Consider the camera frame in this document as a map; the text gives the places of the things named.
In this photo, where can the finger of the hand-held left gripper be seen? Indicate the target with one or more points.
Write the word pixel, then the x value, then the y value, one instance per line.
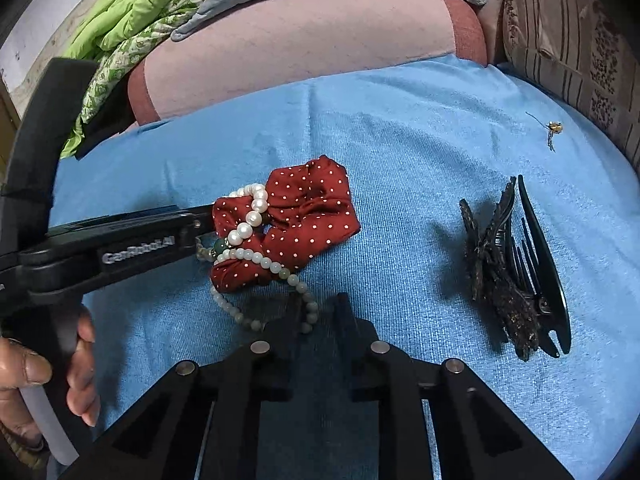
pixel 195 225

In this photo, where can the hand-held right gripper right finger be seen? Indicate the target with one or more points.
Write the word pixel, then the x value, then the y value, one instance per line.
pixel 352 340

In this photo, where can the black cloth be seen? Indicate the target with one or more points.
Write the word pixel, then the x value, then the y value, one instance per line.
pixel 107 120

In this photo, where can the dark glitter butterfly hair clip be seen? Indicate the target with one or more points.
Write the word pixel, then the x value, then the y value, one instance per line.
pixel 495 285

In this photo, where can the blue blanket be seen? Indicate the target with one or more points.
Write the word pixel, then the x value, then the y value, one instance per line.
pixel 425 135

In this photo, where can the pink sofa cushion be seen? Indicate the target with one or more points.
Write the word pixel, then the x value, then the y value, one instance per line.
pixel 300 45

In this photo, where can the black comb hair clip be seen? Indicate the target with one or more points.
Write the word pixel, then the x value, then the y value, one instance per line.
pixel 547 280

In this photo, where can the lime green quilt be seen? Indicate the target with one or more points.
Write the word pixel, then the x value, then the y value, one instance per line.
pixel 115 20

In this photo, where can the person's left forearm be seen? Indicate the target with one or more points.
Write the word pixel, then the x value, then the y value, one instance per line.
pixel 20 452

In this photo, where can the white panel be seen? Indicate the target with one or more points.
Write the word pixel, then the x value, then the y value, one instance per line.
pixel 45 25

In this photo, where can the small gold earring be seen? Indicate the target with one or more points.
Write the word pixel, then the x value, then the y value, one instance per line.
pixel 554 127

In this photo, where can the striped patterned pillow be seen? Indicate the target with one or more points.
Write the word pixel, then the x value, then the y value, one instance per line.
pixel 575 35

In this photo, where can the red polka dot scrunchie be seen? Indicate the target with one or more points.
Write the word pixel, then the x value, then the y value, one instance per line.
pixel 310 220

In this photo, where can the person's left hand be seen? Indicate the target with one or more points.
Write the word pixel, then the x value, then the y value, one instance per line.
pixel 25 365

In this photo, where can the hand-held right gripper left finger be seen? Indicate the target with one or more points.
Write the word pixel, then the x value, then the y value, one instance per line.
pixel 285 340

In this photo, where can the beige cushion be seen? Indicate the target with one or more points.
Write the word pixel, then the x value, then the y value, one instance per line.
pixel 492 10

